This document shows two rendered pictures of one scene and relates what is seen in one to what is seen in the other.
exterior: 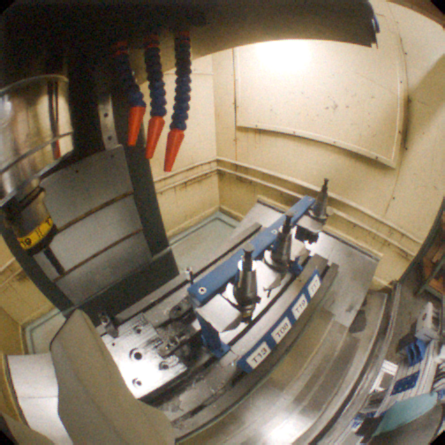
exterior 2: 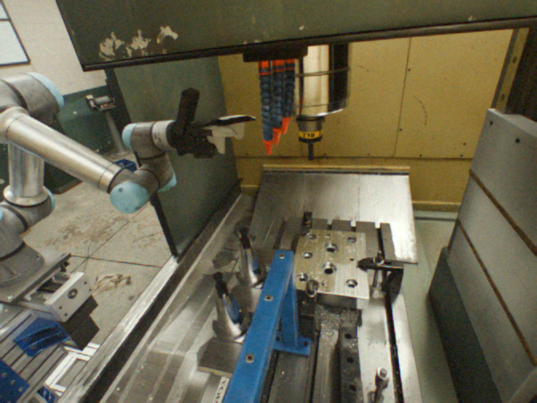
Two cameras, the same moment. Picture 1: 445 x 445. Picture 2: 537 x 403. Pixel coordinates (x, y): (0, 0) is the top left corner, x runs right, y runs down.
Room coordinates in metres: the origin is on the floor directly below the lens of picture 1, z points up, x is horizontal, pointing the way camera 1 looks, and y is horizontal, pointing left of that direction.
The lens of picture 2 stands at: (0.55, -0.18, 1.61)
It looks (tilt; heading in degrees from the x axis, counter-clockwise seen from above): 31 degrees down; 151
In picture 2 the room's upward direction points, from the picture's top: 7 degrees counter-clockwise
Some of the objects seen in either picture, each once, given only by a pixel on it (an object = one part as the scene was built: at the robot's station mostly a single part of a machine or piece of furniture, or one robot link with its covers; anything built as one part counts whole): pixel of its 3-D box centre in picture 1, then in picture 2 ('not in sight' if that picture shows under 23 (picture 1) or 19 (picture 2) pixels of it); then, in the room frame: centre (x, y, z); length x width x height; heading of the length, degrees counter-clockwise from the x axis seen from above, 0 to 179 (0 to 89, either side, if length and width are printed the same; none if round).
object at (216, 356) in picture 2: (291, 246); (218, 356); (0.29, -0.15, 1.21); 0.07 x 0.05 x 0.01; 43
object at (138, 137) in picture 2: not in sight; (146, 137); (-0.25, -0.09, 1.42); 0.11 x 0.08 x 0.09; 39
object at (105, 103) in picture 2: not in sight; (111, 125); (-5.30, -0.07, 0.57); 0.47 x 0.37 x 1.14; 104
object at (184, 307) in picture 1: (199, 297); (349, 381); (0.35, 0.09, 0.93); 0.26 x 0.05 x 0.06; 138
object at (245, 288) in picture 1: (245, 278); (248, 258); (0.18, -0.03, 1.26); 0.04 x 0.04 x 0.07
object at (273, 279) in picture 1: (263, 275); (242, 297); (0.22, -0.07, 1.21); 0.07 x 0.05 x 0.01; 43
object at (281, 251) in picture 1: (282, 243); (226, 306); (0.25, -0.11, 1.26); 0.04 x 0.04 x 0.07
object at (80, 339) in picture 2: (386, 431); (51, 323); (-0.49, -0.62, 0.77); 0.36 x 0.10 x 0.09; 44
